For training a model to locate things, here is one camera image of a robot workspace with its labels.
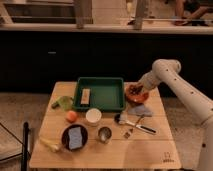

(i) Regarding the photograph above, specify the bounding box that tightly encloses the dark grape bunch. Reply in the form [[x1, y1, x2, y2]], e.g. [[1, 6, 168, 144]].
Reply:
[[129, 85, 142, 95]]

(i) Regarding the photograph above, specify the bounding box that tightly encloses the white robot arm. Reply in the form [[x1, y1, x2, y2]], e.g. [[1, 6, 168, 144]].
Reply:
[[139, 59, 213, 171]]

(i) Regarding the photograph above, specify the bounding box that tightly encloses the red bowl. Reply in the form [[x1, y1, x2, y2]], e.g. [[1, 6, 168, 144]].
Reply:
[[125, 84, 149, 104]]

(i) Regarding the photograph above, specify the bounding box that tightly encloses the green plastic tray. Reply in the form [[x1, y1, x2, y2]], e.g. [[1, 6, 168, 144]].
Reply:
[[73, 77, 126, 112]]

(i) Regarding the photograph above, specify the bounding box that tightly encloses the wooden block in tray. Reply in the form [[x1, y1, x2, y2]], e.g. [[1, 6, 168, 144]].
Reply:
[[81, 88, 90, 105]]

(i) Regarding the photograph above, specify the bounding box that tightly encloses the white cup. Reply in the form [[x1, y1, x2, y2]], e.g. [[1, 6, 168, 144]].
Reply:
[[85, 108, 102, 126]]

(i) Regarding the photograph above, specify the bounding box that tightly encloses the blue cloth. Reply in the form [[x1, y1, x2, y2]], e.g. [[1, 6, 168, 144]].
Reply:
[[128, 105, 153, 117]]

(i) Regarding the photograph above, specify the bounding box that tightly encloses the orange fruit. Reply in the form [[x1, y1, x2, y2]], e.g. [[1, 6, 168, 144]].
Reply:
[[66, 110, 78, 123]]

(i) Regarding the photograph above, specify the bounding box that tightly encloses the metal cup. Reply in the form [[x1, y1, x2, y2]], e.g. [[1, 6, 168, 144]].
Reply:
[[98, 127, 112, 143]]

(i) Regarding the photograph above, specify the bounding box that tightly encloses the metal fork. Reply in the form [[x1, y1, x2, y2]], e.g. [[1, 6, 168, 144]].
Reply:
[[124, 115, 144, 139]]

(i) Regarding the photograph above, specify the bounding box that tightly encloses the blue sponge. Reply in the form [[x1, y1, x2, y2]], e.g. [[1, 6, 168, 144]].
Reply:
[[68, 127, 82, 150]]

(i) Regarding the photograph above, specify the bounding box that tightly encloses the pale corn toy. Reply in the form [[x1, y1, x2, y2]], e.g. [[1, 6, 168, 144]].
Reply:
[[40, 138, 60, 152]]

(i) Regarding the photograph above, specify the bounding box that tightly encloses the black-handled spatula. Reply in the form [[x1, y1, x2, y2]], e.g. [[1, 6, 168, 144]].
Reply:
[[114, 113, 156, 134]]

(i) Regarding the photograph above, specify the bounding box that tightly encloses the black chair frame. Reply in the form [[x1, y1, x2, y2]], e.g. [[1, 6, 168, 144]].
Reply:
[[0, 122, 31, 171]]

